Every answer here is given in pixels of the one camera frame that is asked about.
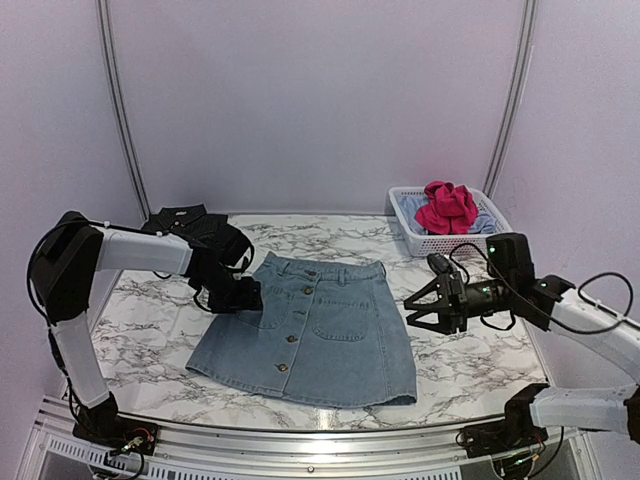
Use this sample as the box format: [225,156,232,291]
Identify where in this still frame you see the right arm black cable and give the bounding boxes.
[447,242,640,334]

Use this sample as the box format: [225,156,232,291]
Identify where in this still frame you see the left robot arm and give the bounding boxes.
[26,204,262,450]

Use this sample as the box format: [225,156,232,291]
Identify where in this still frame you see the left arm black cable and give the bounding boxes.
[152,234,254,311]

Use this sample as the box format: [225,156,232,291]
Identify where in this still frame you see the aluminium front rail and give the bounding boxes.
[18,399,600,479]

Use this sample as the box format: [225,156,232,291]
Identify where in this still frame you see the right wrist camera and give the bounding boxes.
[426,253,461,280]

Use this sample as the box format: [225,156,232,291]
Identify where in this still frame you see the black pinstriped shirt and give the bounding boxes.
[141,204,228,239]

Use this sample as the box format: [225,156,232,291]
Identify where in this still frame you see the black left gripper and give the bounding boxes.
[197,266,263,313]

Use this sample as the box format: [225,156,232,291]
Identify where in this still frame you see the red garment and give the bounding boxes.
[415,181,479,235]

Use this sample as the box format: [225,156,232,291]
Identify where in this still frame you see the grey denim jeans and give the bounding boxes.
[186,253,418,409]

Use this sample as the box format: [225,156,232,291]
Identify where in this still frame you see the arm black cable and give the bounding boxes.
[152,234,254,311]
[447,242,640,334]

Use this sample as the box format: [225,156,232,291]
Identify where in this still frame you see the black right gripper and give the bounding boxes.
[404,271,515,335]

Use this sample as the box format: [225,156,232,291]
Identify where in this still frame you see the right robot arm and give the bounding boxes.
[404,232,639,457]

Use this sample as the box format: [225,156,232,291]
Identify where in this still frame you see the white plastic laundry basket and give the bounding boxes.
[388,186,512,257]

